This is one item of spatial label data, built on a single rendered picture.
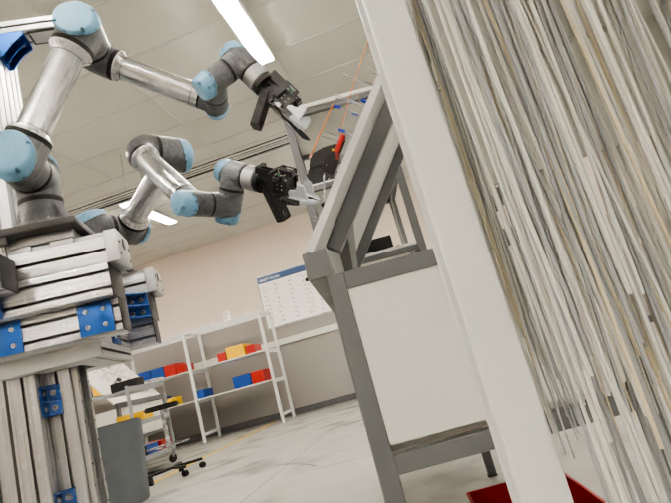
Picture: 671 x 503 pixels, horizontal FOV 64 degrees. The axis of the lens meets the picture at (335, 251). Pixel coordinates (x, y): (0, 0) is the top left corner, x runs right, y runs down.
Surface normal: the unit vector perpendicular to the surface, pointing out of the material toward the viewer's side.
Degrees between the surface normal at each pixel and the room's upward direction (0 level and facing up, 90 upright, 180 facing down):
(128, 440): 93
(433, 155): 90
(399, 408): 90
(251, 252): 90
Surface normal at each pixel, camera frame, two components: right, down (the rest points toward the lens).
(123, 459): 0.57, -0.26
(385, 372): -0.06, -0.19
